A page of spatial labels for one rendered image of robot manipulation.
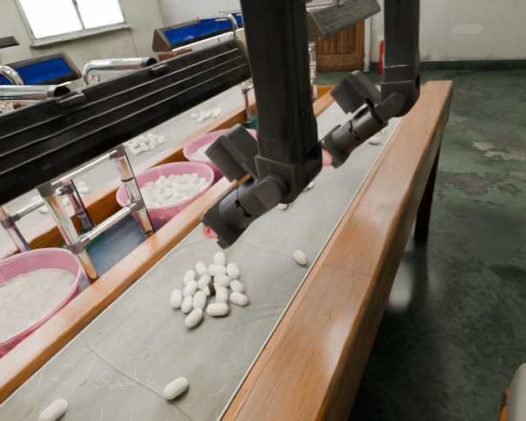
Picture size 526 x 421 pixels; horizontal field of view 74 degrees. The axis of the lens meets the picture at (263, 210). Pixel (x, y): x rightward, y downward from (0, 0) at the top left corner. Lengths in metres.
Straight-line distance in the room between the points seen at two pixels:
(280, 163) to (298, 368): 0.27
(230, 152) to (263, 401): 0.32
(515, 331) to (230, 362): 1.28
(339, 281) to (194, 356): 0.25
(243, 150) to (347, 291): 0.28
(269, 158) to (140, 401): 0.37
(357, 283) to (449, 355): 0.94
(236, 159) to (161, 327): 0.31
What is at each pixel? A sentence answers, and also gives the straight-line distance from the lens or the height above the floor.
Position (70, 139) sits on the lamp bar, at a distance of 0.46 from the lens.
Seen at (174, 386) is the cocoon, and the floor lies 0.76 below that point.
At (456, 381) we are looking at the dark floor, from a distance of 1.46.
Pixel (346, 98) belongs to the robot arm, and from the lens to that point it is 0.74.
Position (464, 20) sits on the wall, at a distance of 5.18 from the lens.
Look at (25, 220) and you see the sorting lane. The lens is 1.15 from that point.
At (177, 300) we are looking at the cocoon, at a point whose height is 0.76.
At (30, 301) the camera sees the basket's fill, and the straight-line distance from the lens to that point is 0.84.
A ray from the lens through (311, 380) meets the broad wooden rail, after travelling 0.49.
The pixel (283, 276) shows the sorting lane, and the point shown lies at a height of 0.74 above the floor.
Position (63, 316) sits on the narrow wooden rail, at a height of 0.76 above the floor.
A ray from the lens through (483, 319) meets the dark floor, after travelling 1.65.
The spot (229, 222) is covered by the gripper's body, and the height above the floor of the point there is 0.89.
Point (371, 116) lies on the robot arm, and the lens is 0.74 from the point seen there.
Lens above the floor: 1.19
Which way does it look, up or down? 32 degrees down
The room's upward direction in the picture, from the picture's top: 9 degrees counter-clockwise
